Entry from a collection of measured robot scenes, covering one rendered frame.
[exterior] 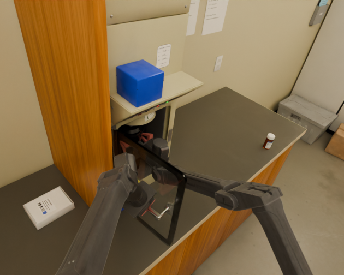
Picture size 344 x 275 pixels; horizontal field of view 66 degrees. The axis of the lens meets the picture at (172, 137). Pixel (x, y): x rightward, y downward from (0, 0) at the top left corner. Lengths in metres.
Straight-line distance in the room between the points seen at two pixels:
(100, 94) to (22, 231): 0.73
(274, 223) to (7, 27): 1.03
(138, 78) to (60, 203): 0.69
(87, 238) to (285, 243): 0.45
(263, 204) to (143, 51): 0.55
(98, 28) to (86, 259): 0.45
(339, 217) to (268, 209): 2.32
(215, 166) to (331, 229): 1.61
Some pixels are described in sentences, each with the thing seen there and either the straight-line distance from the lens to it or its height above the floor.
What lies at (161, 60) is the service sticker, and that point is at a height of 1.57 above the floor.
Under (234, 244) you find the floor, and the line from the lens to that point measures 2.34.
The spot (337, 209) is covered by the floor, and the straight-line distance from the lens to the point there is 3.04.
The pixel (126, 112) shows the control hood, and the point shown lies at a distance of 0.78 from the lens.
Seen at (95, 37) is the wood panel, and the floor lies 1.72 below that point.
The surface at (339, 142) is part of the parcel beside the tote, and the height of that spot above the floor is 0.19.
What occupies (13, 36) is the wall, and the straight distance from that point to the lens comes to 1.14.
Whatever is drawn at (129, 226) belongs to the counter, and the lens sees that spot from 1.17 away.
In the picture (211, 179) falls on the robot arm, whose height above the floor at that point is 1.35.
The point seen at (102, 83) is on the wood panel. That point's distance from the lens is 0.69.
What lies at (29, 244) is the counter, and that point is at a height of 0.94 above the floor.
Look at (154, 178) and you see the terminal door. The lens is 0.86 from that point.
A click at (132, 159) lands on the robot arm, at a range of 0.77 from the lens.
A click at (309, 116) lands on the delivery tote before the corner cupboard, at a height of 0.33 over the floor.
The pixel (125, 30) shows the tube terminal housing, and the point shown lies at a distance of 0.79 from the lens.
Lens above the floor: 1.94
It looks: 39 degrees down
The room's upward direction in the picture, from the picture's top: 8 degrees clockwise
